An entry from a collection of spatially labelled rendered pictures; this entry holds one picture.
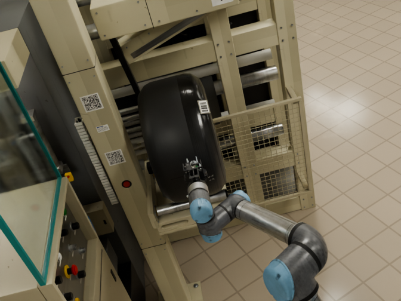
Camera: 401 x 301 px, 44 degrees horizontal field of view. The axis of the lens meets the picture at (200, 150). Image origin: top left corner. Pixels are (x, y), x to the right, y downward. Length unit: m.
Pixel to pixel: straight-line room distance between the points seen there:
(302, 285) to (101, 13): 1.33
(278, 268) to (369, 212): 1.96
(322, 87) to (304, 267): 3.19
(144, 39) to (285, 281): 1.33
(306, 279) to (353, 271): 1.60
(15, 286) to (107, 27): 1.08
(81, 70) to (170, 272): 1.26
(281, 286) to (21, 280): 0.86
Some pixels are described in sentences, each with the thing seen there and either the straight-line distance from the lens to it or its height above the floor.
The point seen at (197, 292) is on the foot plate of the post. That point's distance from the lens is 3.09.
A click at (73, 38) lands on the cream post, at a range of 1.90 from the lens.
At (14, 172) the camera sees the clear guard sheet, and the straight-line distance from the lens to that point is 1.71.
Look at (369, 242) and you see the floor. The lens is 3.21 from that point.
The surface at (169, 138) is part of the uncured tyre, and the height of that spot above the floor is 1.34.
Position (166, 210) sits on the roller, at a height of 0.91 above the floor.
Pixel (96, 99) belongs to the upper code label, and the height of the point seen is 1.52.
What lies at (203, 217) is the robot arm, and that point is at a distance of 1.68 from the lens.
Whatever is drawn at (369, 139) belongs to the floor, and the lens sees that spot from 3.92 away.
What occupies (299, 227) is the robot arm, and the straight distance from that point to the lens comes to 1.58.
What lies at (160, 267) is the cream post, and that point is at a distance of 2.70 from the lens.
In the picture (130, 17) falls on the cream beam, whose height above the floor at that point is 1.71.
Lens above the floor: 2.47
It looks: 37 degrees down
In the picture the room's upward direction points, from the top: 16 degrees counter-clockwise
